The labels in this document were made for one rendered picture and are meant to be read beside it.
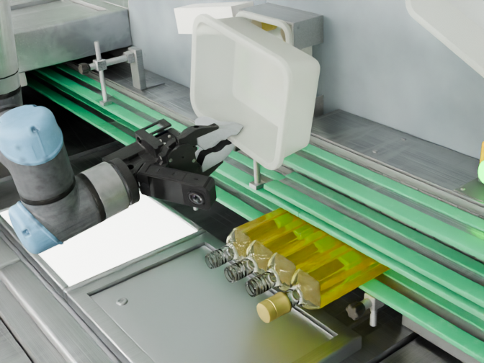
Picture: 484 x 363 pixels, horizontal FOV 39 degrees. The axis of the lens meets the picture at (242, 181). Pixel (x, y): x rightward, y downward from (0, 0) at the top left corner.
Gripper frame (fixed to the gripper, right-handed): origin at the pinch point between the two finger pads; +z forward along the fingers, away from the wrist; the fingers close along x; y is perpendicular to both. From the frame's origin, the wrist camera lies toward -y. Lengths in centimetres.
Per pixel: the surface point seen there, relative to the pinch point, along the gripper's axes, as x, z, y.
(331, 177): 12.9, 13.8, -5.8
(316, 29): 1.8, 33.8, 19.8
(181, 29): 14, 28, 62
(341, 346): 35.6, 3.0, -19.4
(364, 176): 13.1, 18.1, -9.3
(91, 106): 44, 13, 95
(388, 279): 28.9, 15.2, -18.4
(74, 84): 37, 10, 97
